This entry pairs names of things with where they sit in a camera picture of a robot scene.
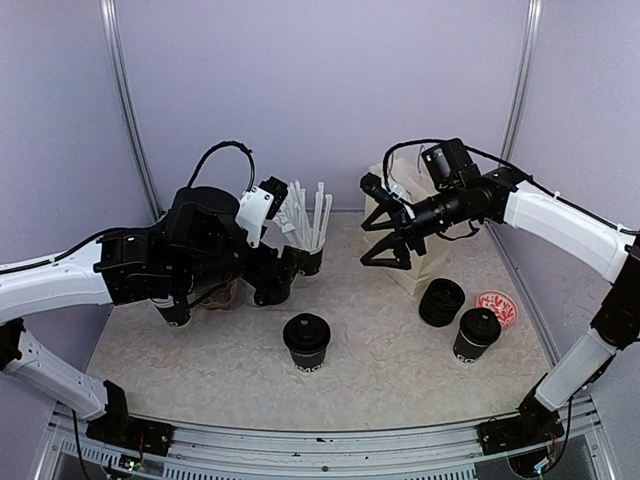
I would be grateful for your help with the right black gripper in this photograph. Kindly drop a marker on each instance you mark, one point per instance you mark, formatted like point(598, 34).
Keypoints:
point(393, 241)

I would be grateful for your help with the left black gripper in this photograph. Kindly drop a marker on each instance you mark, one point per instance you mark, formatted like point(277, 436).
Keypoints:
point(261, 276)

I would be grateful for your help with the cream paper takeout bag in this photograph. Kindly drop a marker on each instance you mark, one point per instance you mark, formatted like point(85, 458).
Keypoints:
point(417, 185)

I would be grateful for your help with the brown pulp cup carrier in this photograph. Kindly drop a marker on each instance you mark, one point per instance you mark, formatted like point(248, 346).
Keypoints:
point(221, 298)

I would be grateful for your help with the black plastic cup lid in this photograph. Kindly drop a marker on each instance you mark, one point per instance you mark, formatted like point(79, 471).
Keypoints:
point(480, 326)

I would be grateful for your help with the black paper coffee cup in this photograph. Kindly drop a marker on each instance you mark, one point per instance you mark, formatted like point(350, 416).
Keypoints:
point(465, 351)

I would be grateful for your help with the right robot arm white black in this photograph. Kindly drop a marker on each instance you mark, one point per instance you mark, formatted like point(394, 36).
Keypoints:
point(507, 195)

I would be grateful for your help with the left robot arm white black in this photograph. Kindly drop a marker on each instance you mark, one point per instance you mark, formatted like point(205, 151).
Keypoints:
point(205, 241)

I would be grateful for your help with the cup holding white straws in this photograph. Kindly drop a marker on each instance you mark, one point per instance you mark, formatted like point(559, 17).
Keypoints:
point(304, 222)

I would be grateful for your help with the stack of black lids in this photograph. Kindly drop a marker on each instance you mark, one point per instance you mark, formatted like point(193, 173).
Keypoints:
point(441, 302)

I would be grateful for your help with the stack of paper cups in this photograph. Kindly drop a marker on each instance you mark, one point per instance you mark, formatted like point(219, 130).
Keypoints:
point(175, 311)

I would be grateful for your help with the red patterned white bowl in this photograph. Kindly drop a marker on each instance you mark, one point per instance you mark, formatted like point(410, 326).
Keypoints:
point(503, 306)

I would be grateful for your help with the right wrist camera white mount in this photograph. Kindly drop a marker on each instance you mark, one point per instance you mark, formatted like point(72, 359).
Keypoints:
point(373, 186)

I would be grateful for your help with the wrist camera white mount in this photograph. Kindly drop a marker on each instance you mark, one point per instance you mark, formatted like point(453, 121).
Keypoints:
point(373, 186)
point(259, 204)

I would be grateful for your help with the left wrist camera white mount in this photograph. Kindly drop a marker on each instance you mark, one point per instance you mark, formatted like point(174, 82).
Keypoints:
point(259, 204)

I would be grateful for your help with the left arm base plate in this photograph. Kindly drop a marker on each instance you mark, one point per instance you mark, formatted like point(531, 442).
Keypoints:
point(137, 434)

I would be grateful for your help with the right aluminium corner post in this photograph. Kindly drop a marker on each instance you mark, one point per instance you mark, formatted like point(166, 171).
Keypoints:
point(525, 68)

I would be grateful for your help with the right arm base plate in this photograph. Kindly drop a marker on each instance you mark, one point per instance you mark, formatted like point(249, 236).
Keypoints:
point(516, 432)

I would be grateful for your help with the aluminium front frame rail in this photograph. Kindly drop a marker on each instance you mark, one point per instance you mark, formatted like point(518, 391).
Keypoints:
point(447, 441)

